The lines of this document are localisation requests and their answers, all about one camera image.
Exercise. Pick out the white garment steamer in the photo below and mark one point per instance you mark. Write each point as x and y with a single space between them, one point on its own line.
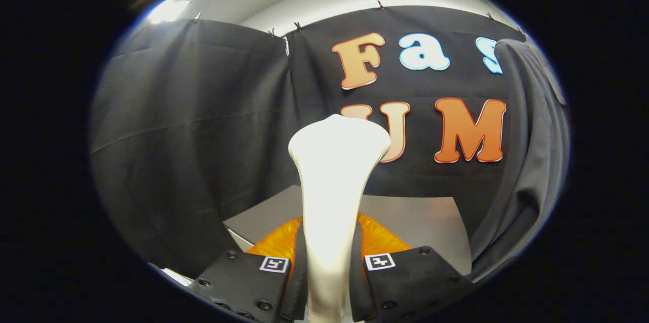
334 186

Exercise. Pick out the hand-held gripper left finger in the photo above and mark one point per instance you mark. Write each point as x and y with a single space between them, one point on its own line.
300 282

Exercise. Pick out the grey drawer cabinet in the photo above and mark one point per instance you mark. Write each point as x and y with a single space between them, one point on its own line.
421 226

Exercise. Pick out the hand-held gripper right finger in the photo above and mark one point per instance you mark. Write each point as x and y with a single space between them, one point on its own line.
356 282

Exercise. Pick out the grey button shirt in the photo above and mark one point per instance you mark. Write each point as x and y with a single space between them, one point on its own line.
537 160

